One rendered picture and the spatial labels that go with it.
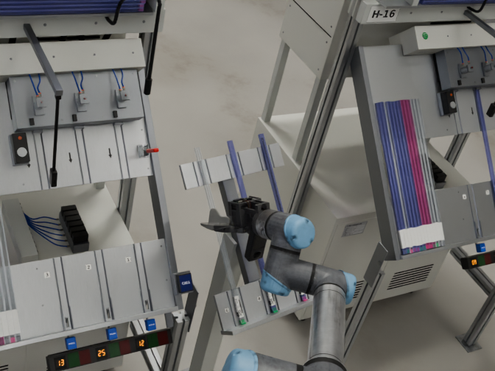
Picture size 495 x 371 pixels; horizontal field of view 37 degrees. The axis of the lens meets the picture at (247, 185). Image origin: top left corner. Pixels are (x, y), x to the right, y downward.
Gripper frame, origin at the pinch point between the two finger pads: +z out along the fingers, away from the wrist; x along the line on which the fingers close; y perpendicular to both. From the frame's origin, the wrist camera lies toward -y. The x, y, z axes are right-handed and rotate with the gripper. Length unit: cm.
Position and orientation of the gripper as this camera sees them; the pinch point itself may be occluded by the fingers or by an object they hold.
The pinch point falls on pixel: (224, 219)
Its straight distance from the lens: 203.4
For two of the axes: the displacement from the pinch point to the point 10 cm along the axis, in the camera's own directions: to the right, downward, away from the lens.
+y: -1.1, -9.7, -2.1
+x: -8.2, 2.1, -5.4
